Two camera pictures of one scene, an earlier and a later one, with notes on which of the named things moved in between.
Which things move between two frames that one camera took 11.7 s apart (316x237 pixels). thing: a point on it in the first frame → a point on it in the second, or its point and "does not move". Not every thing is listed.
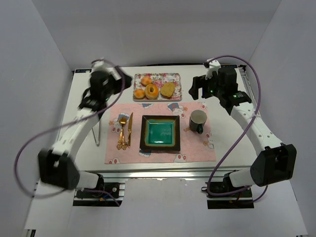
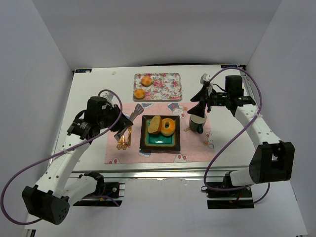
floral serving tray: x=159 y=79 does not move
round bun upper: x=146 y=80 does not move
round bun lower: x=139 y=94 does not move
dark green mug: x=197 y=119 does not move
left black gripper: x=118 y=82 → x=118 y=116
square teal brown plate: x=160 y=133 does not move
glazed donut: x=151 y=91 → x=169 y=131
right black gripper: x=201 y=84 → x=208 y=99
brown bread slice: x=167 y=89 → x=155 y=126
